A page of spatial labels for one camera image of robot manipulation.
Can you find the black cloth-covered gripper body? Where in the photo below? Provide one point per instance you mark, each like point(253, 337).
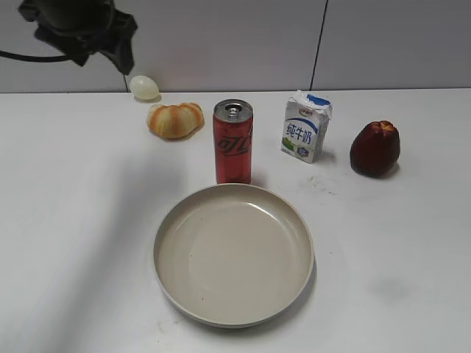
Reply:
point(79, 29)

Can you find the red cola can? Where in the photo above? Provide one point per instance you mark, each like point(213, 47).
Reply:
point(232, 137)

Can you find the beige round plate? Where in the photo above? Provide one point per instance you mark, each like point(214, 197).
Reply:
point(233, 255)

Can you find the white egg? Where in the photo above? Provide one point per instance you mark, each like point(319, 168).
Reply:
point(144, 88)

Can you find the peeled orange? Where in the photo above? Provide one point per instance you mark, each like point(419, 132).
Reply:
point(174, 122)

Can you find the white milk carton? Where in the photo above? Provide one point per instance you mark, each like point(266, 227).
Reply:
point(305, 125)

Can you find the dark red wax apple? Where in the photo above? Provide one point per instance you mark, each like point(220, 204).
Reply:
point(375, 149)

